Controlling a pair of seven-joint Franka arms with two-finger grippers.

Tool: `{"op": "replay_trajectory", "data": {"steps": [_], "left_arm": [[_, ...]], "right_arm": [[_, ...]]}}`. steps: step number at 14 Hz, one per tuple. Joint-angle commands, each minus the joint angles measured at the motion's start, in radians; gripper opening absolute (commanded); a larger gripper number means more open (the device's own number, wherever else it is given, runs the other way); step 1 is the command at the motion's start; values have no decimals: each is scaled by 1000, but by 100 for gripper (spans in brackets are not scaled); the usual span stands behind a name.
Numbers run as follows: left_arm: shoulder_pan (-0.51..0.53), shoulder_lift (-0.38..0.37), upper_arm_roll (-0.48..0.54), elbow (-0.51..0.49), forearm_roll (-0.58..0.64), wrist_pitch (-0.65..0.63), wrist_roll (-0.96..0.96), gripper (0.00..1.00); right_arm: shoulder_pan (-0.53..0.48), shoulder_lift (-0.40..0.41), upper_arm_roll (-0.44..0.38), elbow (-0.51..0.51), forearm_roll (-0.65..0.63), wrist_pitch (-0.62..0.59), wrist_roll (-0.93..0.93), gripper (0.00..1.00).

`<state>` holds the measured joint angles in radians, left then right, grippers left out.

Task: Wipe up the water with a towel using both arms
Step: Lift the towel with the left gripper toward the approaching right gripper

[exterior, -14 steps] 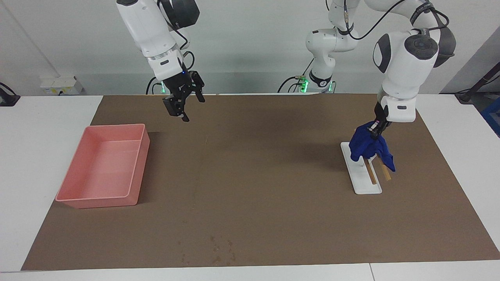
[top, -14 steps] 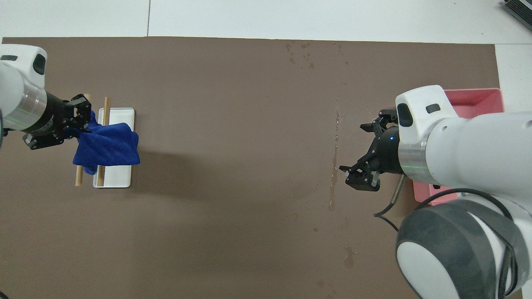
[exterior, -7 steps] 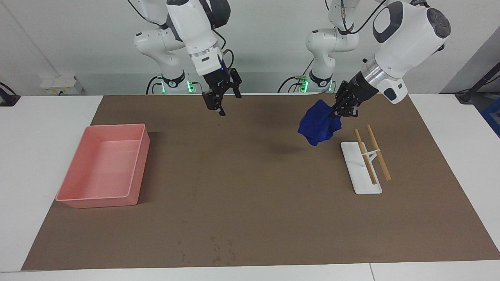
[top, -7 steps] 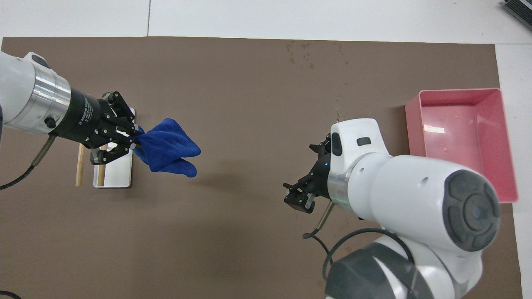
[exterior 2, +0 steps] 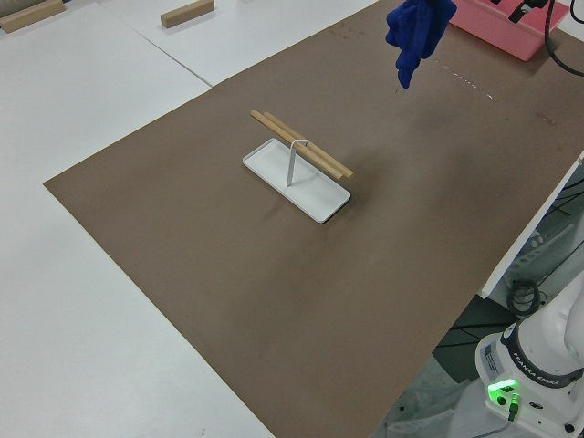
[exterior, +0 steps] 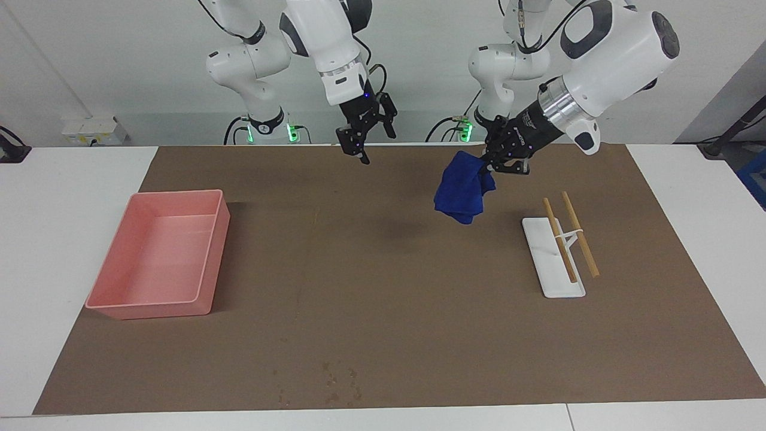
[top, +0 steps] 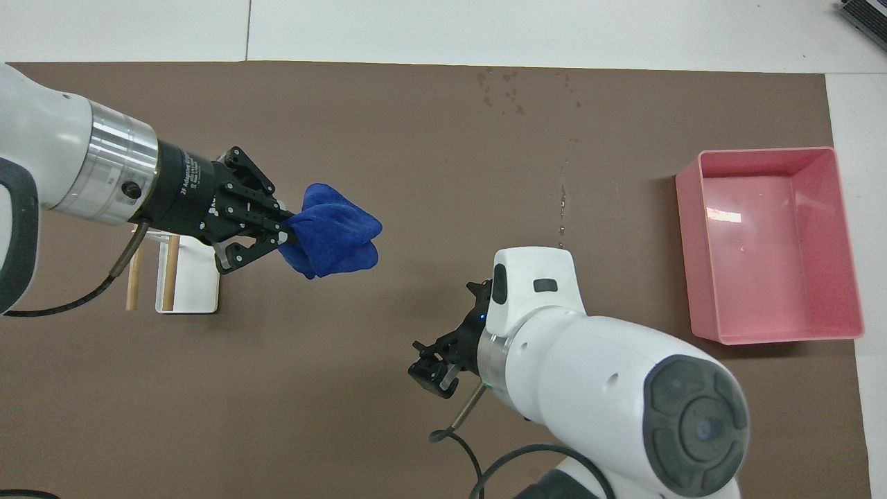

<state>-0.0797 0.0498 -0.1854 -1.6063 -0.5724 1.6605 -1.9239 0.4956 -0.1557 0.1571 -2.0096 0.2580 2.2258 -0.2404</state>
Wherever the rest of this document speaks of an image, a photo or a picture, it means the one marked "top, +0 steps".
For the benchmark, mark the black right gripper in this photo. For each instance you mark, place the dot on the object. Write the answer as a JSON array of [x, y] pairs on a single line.
[[468, 346]]

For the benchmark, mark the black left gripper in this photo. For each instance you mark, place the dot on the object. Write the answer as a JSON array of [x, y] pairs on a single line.
[[183, 190]]

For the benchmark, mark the blue microfibre towel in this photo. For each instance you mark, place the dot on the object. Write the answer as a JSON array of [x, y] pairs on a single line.
[[332, 232]]

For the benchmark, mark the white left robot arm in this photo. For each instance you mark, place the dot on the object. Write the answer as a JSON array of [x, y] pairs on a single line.
[[41, 138]]

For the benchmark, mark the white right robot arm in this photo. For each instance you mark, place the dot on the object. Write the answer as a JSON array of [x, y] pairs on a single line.
[[589, 374]]

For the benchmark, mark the white wooden towel rack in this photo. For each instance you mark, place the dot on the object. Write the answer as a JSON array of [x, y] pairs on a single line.
[[197, 284]]

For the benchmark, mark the long light wooden rod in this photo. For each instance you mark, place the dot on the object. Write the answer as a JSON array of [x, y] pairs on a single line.
[[133, 284]]

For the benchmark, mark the brown table mat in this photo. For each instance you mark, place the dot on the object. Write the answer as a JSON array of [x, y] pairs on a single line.
[[346, 138]]

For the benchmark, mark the pink plastic bin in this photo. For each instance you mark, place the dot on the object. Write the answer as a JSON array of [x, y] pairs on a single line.
[[755, 263]]

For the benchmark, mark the grey keyboard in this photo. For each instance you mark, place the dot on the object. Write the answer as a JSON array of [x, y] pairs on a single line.
[[866, 15]]

